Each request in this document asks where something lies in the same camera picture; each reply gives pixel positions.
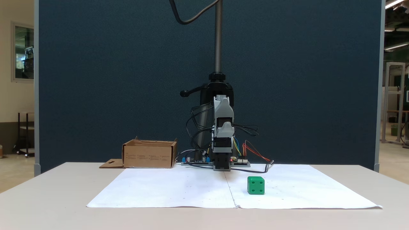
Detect thin black servo wires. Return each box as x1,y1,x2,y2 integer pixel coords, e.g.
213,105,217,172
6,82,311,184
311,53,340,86
186,105,259,160

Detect white paper sheet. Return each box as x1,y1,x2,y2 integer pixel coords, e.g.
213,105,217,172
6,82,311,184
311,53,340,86
86,166,237,209
224,164,383,210

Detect framed wall window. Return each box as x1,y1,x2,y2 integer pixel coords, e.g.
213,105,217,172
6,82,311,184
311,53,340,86
12,22,35,83

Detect thick black hanging cable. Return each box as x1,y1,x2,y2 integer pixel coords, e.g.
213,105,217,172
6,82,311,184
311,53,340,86
169,0,221,25

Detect green dice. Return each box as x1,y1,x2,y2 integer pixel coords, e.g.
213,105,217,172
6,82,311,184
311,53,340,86
247,176,265,195

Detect black tripod with metal column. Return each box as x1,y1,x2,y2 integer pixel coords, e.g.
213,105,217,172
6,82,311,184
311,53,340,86
180,0,235,160

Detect aluminium profile frame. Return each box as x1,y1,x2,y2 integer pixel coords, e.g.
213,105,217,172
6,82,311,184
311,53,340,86
382,62,406,145

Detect circuit board with white connectors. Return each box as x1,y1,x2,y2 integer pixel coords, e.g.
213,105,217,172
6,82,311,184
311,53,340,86
231,157,251,167

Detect dark blue partition panel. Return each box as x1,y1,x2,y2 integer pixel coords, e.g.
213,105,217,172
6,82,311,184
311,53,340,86
34,0,386,175

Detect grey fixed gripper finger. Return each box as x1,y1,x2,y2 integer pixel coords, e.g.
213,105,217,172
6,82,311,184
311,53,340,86
213,123,235,138

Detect brown cardboard box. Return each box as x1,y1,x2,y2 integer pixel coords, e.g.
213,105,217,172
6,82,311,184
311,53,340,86
99,136,178,169

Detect black shelf cart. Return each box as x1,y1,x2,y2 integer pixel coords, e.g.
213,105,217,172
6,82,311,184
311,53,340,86
13,112,35,158

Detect circuit board with blue capacitors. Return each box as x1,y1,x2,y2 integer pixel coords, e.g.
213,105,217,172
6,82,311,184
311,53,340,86
181,156,213,166

